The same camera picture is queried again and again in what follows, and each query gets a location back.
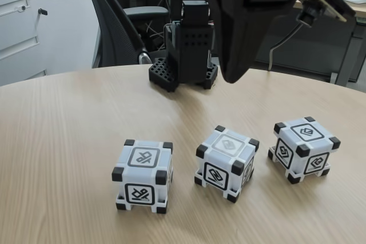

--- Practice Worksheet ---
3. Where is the white cube with chain-link symbol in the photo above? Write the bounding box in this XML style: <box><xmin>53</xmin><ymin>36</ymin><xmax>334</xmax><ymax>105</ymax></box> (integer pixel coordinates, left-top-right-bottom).
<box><xmin>194</xmin><ymin>125</ymin><xmax>260</xmax><ymax>204</ymax></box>

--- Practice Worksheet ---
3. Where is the white cube with diamond symbol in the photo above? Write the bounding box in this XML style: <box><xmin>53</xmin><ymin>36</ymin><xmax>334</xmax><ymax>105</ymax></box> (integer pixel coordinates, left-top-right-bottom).
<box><xmin>268</xmin><ymin>117</ymin><xmax>341</xmax><ymax>185</ymax></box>

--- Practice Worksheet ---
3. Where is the metal table clamp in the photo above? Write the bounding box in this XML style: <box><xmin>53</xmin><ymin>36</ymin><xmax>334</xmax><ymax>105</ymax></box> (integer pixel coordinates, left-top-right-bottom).
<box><xmin>206</xmin><ymin>50</ymin><xmax>220</xmax><ymax>71</ymax></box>

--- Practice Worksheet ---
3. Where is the black mesh office chair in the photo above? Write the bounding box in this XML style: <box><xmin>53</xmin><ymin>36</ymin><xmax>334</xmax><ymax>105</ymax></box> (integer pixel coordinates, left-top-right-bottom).
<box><xmin>77</xmin><ymin>0</ymin><xmax>170</xmax><ymax>70</ymax></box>

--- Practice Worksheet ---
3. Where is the white cube with crossed symbol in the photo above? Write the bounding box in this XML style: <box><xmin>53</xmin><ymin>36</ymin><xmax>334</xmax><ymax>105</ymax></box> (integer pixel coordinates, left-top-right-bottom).
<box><xmin>111</xmin><ymin>138</ymin><xmax>174</xmax><ymax>215</ymax></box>

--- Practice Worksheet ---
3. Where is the white drawer cabinet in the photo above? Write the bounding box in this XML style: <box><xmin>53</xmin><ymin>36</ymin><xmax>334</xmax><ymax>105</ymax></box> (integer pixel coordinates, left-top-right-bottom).
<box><xmin>0</xmin><ymin>0</ymin><xmax>101</xmax><ymax>87</ymax></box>

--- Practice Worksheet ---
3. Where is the grey camera cable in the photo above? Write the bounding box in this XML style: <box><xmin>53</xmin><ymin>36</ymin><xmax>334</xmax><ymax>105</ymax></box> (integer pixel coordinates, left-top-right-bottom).
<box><xmin>267</xmin><ymin>21</ymin><xmax>304</xmax><ymax>71</ymax></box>

